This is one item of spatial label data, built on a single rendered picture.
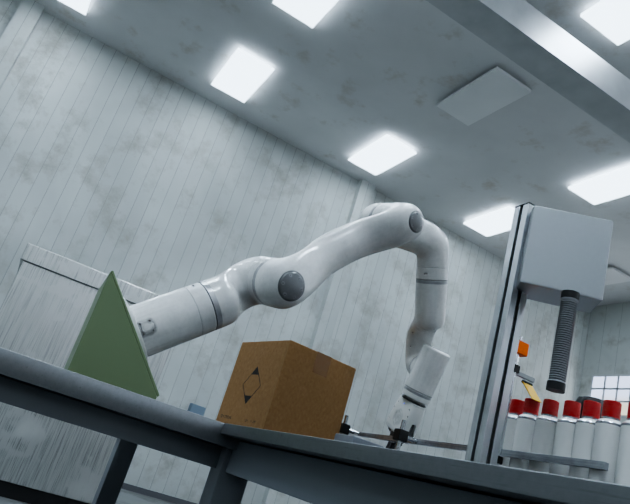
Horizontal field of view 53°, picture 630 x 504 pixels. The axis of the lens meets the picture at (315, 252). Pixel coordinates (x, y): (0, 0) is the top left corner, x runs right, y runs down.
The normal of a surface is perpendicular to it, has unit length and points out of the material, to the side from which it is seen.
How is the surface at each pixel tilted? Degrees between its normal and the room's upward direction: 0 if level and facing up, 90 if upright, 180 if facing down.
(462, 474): 90
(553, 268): 90
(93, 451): 90
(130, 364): 90
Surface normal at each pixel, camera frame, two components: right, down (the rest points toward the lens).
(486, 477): -0.84, -0.40
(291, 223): 0.46, -0.18
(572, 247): -0.11, -0.38
